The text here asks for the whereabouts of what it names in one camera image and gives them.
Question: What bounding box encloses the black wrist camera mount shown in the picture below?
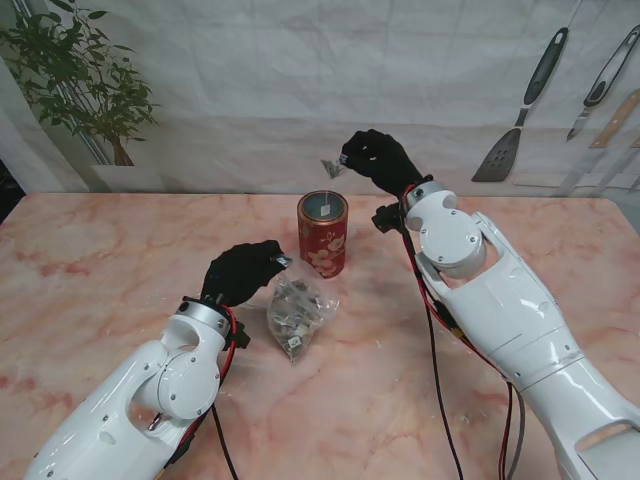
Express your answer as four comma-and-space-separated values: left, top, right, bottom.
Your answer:
370, 202, 407, 234
227, 319, 251, 351

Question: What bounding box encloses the clear plastic bag of tea bags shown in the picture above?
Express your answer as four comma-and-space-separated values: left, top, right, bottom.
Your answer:
266, 269, 341, 366

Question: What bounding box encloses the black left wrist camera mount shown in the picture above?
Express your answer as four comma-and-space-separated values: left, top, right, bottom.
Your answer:
227, 319, 251, 351

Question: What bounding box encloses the white printed backdrop cloth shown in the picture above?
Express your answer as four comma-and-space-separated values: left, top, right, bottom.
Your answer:
0, 0, 640, 196

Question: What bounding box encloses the red and black arm cable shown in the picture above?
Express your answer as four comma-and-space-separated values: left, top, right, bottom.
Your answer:
399, 197, 526, 480
172, 304, 251, 480

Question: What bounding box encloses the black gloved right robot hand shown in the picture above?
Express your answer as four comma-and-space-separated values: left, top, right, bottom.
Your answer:
340, 128, 434, 197

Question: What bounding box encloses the red and black right arm cable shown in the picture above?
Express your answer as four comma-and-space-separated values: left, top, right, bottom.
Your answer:
399, 197, 526, 480

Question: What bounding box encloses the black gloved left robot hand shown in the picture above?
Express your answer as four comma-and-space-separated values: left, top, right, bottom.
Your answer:
202, 239, 294, 307

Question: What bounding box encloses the red floral tea canister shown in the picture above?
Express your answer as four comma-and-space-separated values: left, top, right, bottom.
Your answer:
297, 189, 349, 280

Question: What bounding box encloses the red and black left arm cable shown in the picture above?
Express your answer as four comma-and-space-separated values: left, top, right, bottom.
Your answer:
172, 304, 251, 480

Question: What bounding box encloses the tea bag with paper tag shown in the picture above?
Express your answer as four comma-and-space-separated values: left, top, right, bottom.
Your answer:
319, 153, 351, 217

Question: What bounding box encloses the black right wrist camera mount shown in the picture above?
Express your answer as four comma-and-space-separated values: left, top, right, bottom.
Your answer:
370, 202, 407, 234

